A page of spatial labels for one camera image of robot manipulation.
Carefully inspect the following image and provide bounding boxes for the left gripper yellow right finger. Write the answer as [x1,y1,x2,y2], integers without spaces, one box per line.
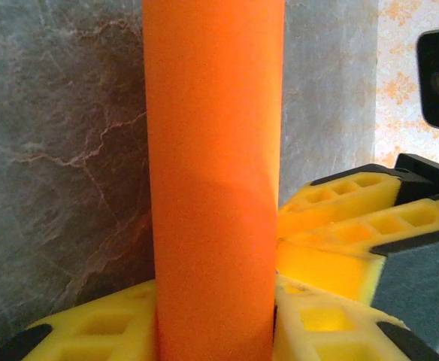
[272,276,439,361]

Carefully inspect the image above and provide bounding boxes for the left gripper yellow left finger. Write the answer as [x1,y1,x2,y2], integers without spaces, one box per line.
[0,278,159,361]

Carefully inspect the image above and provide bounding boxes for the orange square paper sheet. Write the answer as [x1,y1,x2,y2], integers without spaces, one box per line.
[142,0,285,361]

